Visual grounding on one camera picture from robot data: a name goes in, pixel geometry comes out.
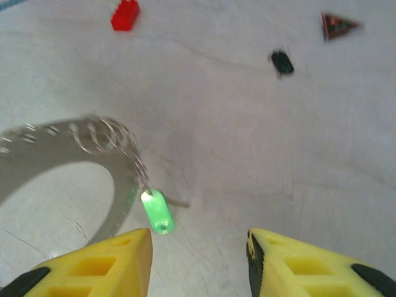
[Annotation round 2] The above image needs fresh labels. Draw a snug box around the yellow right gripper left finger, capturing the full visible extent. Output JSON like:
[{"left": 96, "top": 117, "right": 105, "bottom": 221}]
[{"left": 0, "top": 228, "right": 153, "bottom": 297}]

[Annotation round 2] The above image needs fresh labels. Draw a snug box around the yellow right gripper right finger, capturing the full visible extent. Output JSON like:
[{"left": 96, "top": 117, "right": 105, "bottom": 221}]
[{"left": 246, "top": 228, "right": 396, "bottom": 297}]

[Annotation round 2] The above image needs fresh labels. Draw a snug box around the green plastic key tag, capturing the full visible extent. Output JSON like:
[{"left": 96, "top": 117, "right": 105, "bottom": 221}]
[{"left": 140, "top": 189, "right": 174, "bottom": 235}]

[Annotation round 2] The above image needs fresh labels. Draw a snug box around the silver metal key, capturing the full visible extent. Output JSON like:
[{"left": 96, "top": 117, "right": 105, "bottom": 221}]
[{"left": 166, "top": 197, "right": 190, "bottom": 208}]

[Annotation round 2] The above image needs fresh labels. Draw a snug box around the silver chain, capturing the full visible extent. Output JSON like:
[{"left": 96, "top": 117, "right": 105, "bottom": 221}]
[{"left": 0, "top": 116, "right": 151, "bottom": 245}]

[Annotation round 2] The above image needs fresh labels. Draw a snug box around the black plastic key tag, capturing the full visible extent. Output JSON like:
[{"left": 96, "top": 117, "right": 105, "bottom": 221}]
[{"left": 267, "top": 48, "right": 295, "bottom": 81}]

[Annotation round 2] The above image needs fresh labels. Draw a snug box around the red toy brick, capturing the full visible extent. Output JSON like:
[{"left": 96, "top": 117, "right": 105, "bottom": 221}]
[{"left": 110, "top": 0, "right": 140, "bottom": 32}]

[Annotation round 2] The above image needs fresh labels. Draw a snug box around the red black triangle tile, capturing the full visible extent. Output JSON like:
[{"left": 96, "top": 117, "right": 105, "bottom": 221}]
[{"left": 320, "top": 11, "right": 364, "bottom": 43}]

